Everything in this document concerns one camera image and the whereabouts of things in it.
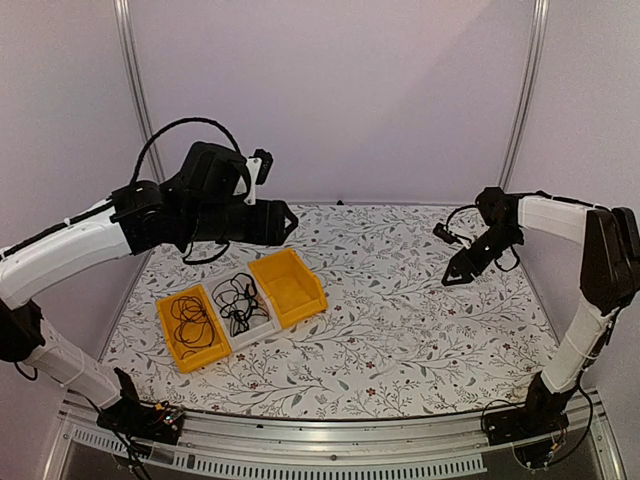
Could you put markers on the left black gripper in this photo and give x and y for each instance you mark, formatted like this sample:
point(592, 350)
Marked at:
point(270, 228)

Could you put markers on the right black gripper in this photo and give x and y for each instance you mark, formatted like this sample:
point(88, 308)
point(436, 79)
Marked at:
point(465, 272)

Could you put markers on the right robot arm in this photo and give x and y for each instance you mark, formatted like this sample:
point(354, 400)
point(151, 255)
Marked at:
point(608, 283)

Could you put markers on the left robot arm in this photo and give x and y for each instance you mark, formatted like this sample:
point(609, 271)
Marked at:
point(211, 198)

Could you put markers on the far yellow plastic bin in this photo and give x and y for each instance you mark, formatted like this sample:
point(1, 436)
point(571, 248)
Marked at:
point(293, 290)

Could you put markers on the yellow plastic bin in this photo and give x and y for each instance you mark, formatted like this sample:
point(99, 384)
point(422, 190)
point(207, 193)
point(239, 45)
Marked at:
point(193, 334)
point(293, 290)

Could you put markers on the floral table cloth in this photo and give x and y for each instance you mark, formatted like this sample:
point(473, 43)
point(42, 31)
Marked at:
point(393, 342)

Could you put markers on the white translucent plastic bin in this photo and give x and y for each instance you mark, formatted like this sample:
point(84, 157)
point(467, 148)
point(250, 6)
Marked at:
point(242, 308)

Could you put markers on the near yellow plastic bin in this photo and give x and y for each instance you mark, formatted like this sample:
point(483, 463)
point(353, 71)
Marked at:
point(193, 334)

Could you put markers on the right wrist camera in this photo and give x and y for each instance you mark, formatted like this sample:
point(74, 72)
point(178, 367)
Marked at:
point(442, 232)

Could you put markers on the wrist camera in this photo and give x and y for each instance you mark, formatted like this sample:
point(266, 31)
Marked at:
point(442, 232)
point(258, 166)

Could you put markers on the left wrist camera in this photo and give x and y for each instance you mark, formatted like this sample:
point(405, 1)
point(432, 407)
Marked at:
point(258, 166)

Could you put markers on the front aluminium rail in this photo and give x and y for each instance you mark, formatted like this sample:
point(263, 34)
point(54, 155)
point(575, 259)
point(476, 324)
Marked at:
point(222, 446)

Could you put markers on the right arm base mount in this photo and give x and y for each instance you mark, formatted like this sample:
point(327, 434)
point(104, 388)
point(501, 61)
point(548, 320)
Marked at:
point(525, 422)

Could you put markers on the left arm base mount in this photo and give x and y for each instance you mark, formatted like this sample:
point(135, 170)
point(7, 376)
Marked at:
point(161, 422)

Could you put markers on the left aluminium frame post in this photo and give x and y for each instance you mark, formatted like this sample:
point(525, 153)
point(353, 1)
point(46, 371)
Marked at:
point(132, 67)

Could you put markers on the aluminium frame post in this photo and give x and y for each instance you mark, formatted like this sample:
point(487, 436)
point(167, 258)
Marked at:
point(132, 67)
point(532, 63)

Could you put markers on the right aluminium frame post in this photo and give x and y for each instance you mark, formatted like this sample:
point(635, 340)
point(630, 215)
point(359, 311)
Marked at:
point(532, 63)

